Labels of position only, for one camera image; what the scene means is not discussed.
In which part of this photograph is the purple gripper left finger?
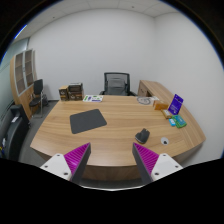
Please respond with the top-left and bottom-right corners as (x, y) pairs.
(41, 143), (91, 184)

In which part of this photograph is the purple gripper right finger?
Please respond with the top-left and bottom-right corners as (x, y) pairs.
(132, 143), (182, 185)

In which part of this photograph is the black computer mouse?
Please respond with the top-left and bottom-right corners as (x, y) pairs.
(135, 128), (150, 144)

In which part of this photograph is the dark grey mouse pad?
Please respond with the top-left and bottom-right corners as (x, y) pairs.
(70, 109), (107, 134)

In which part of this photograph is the wooden office desk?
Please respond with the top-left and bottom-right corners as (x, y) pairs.
(29, 79), (207, 183)

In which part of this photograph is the small blue packet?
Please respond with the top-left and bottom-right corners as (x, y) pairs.
(169, 118), (176, 127)

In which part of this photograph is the green packet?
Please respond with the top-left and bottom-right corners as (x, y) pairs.
(172, 115), (187, 128)

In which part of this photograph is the small tan box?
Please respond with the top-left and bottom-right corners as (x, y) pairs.
(161, 110), (172, 119)

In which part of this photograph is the orange brown box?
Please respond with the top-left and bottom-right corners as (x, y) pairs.
(153, 100), (168, 110)

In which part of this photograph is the round white plate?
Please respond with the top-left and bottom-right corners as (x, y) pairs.
(137, 97), (152, 105)

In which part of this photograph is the white green leaflet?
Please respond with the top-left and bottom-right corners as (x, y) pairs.
(83, 95), (103, 102)

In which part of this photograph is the black armchair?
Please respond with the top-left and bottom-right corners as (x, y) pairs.
(0, 104), (30, 161)

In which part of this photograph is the purple sign stand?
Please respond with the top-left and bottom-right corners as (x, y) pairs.
(168, 94), (183, 115)

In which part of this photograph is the black visitor chair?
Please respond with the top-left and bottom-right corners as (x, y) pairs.
(29, 79), (49, 111)

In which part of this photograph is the small brown cardboard box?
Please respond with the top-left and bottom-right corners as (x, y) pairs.
(59, 86), (69, 101)

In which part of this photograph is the dark brown stacked box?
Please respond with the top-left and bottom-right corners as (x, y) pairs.
(68, 83), (84, 100)

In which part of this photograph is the wooden side cabinet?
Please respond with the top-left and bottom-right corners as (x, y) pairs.
(138, 80), (155, 97)

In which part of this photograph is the black mesh office chair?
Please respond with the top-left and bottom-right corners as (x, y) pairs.
(100, 72), (135, 96)

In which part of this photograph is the wooden bookshelf cabinet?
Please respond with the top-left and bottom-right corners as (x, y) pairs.
(10, 49), (36, 118)

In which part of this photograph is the desk cable grommet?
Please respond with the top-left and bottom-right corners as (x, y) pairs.
(161, 137), (169, 145)

